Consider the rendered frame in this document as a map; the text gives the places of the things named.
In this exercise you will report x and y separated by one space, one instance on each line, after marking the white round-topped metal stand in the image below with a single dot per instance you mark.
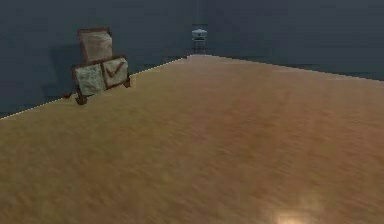
199 34

